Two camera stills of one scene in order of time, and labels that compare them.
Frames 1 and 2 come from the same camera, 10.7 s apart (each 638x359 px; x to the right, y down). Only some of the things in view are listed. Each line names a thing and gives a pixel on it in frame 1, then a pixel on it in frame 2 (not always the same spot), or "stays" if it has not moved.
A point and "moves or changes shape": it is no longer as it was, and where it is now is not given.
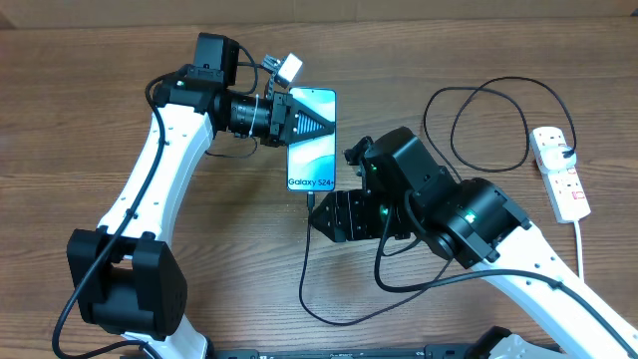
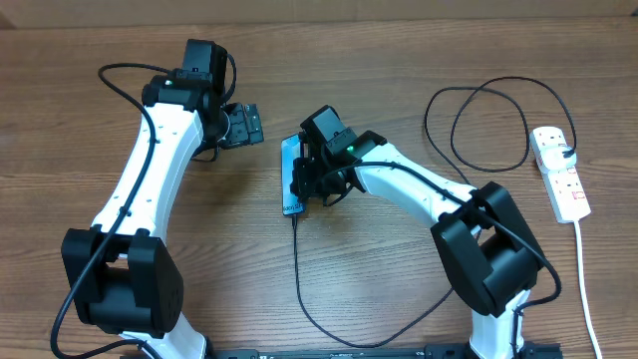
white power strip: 564,187 stays
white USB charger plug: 554,160 stays
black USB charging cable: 457,147 moves or changes shape
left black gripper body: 279,108 -> 241,128
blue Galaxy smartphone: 312,164 moves or changes shape
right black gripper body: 368,212 -> 311,176
